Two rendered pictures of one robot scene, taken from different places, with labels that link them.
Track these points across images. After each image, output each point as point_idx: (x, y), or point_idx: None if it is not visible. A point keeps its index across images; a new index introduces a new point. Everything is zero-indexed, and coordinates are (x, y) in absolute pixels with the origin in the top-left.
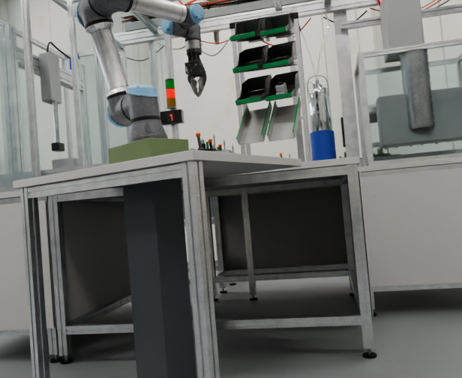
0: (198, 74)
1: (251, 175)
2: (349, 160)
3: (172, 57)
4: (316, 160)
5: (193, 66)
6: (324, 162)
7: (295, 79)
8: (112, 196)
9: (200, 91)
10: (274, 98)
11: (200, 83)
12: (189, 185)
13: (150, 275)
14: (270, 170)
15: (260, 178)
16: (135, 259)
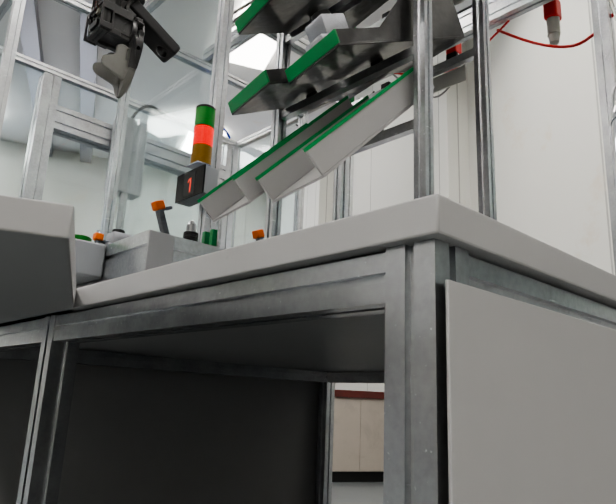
0: (123, 42)
1: (132, 303)
2: (389, 219)
3: (224, 65)
4: (272, 237)
5: (96, 17)
6: (296, 241)
7: (402, 6)
8: None
9: (122, 81)
10: (303, 66)
11: (117, 60)
12: None
13: None
14: (158, 285)
15: (150, 314)
16: None
